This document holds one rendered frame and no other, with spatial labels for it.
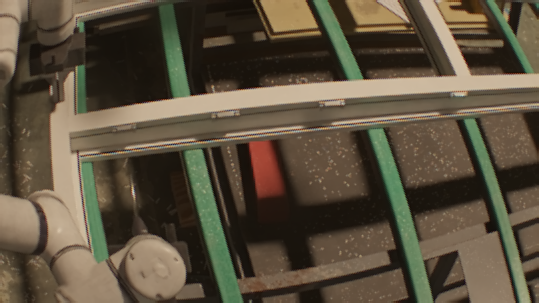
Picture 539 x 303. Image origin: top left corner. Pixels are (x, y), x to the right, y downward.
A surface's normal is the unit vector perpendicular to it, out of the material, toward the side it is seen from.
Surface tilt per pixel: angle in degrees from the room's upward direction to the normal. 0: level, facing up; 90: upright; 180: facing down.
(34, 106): 0
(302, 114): 90
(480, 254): 0
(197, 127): 90
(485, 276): 0
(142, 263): 28
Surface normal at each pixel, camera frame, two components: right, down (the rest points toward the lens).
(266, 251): 0.06, -0.63
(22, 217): 0.77, -0.34
